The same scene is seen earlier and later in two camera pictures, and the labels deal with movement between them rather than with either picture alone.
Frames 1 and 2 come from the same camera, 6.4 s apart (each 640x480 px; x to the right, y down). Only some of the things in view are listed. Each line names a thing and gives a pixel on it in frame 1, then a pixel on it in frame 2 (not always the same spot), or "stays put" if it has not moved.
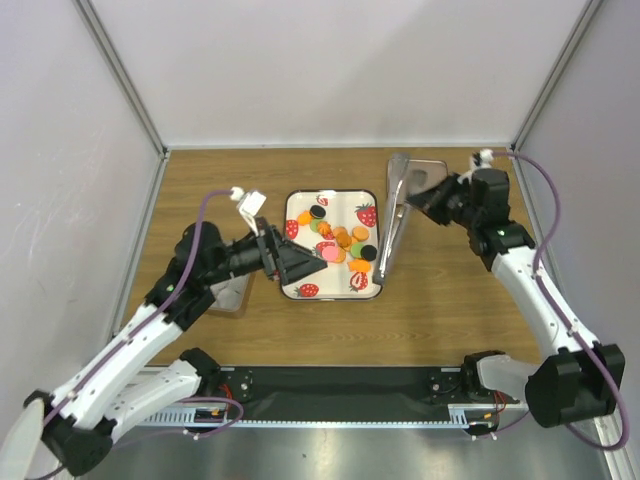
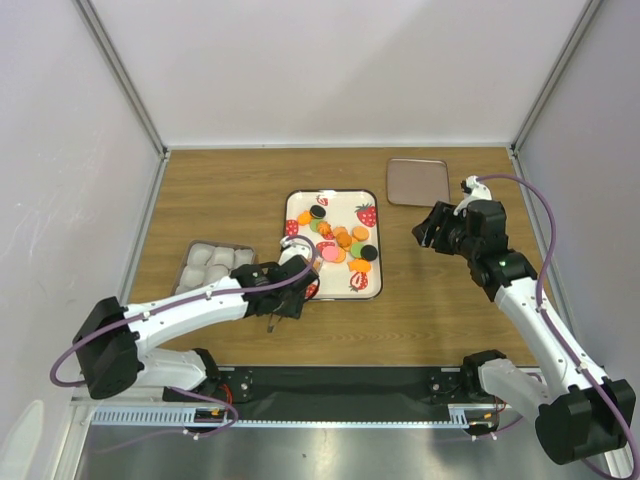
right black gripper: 431,200 → 442,217
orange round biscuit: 341,256 stays put
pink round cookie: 330,253 stays put
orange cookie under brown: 338,230 stays put
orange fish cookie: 359,265 stays put
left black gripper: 302,261 → 293,309
